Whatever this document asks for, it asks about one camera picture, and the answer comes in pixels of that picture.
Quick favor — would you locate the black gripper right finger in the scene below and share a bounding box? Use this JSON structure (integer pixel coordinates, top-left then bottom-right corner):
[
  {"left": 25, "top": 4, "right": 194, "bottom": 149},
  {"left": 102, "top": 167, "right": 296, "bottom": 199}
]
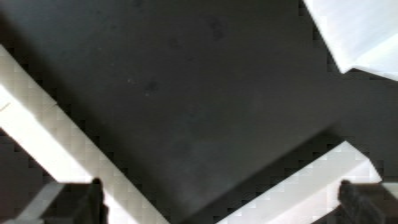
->
[{"left": 338, "top": 180, "right": 398, "bottom": 224}]

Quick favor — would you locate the white drawer cabinet frame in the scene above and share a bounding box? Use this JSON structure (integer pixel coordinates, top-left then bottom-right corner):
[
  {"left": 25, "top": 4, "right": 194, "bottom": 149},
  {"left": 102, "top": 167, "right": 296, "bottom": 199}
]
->
[{"left": 303, "top": 0, "right": 398, "bottom": 81}]

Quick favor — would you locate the white rail wall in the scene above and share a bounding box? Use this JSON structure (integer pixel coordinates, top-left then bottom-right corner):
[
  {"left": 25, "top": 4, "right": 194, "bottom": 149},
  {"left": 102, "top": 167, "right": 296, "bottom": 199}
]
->
[
  {"left": 217, "top": 142, "right": 383, "bottom": 224},
  {"left": 0, "top": 45, "right": 169, "bottom": 224}
]

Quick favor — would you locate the white front rail wall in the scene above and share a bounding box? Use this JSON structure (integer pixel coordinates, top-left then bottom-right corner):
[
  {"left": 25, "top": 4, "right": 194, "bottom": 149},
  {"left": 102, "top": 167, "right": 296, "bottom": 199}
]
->
[{"left": 0, "top": 45, "right": 169, "bottom": 224}]

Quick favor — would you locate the white right rail wall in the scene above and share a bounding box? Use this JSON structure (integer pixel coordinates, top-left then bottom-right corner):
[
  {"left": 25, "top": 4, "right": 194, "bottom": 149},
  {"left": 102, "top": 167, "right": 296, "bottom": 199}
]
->
[{"left": 217, "top": 142, "right": 383, "bottom": 224}]

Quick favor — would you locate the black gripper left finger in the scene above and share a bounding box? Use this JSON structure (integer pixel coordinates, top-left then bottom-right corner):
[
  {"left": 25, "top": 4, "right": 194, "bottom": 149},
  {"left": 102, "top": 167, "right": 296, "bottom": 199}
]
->
[{"left": 15, "top": 179, "right": 109, "bottom": 224}]

